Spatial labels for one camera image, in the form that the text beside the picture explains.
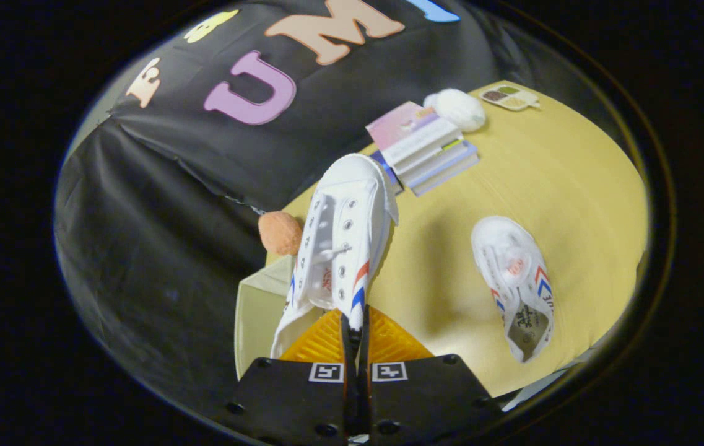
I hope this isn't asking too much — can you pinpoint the orange fuzzy ball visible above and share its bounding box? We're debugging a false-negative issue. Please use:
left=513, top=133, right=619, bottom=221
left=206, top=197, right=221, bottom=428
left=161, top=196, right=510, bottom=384
left=258, top=211, right=303, bottom=256

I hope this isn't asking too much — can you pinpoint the beige fabric storage box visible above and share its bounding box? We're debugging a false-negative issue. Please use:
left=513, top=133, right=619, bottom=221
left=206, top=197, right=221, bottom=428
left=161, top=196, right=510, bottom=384
left=234, top=257, right=303, bottom=378

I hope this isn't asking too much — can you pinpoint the white divided grain dish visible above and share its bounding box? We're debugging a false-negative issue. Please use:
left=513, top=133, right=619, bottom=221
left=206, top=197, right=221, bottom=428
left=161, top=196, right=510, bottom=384
left=480, top=85, right=540, bottom=112

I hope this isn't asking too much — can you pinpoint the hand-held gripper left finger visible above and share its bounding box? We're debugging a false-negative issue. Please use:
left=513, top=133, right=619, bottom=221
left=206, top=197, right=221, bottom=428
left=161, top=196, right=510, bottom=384
left=225, top=308, right=355, bottom=446

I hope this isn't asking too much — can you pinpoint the white thick book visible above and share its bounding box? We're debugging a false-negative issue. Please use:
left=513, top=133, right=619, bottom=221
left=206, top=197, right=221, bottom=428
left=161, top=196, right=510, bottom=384
left=398, top=138, right=476, bottom=183

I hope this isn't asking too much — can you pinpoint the blue cover book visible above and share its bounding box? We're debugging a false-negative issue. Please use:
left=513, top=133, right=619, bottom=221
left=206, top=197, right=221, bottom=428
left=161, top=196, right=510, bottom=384
left=369, top=151, right=403, bottom=194

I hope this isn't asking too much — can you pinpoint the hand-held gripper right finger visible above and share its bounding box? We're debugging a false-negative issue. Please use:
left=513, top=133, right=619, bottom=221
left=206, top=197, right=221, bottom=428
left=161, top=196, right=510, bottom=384
left=360, top=307, right=502, bottom=446

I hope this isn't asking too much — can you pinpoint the white fluffy ball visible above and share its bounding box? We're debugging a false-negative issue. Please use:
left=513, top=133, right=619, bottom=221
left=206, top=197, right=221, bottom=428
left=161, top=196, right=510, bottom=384
left=423, top=88, right=487, bottom=133

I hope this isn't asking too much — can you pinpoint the black backdrop cloth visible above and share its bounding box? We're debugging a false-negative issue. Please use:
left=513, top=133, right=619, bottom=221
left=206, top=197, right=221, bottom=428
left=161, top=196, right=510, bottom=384
left=54, top=0, right=581, bottom=422

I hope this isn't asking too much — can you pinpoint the white striped canvas shoe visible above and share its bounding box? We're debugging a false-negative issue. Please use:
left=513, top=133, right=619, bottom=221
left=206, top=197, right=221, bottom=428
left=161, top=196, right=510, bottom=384
left=270, top=153, right=399, bottom=359
left=471, top=215, right=555, bottom=363

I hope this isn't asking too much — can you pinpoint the grey blue book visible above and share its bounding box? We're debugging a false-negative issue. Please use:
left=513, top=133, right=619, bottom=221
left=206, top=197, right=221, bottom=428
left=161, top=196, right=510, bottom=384
left=411, top=152, right=480, bottom=197

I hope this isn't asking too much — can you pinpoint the pink cover book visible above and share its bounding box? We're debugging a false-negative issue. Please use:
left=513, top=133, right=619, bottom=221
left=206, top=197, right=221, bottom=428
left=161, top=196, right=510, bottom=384
left=366, top=101, right=464, bottom=167

